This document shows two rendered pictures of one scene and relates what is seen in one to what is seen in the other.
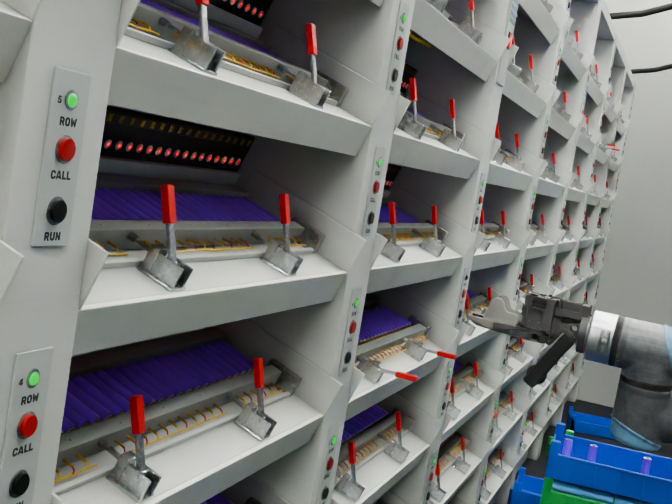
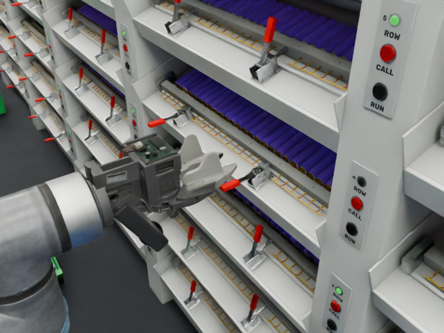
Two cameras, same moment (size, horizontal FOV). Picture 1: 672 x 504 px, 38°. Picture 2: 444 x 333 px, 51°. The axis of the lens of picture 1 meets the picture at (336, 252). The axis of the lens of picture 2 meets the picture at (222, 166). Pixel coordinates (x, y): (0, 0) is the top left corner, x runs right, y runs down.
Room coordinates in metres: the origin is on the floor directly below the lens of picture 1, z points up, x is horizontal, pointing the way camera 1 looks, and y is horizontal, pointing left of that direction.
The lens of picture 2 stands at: (2.12, -0.75, 1.21)
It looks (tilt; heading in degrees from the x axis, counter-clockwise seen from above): 34 degrees down; 126
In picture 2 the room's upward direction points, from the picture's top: straight up
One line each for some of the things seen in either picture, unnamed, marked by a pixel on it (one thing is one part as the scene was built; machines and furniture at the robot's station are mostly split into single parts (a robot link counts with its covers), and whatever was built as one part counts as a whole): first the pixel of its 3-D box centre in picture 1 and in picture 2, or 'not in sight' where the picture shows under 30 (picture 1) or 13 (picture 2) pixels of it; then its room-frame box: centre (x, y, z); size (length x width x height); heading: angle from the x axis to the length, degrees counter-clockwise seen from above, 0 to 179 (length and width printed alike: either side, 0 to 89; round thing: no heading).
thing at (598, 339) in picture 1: (599, 337); (75, 207); (1.70, -0.49, 0.84); 0.10 x 0.05 x 0.09; 160
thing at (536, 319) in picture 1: (554, 322); (135, 182); (1.73, -0.41, 0.85); 0.12 x 0.08 x 0.09; 70
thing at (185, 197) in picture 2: not in sight; (184, 191); (1.77, -0.36, 0.82); 0.09 x 0.05 x 0.02; 62
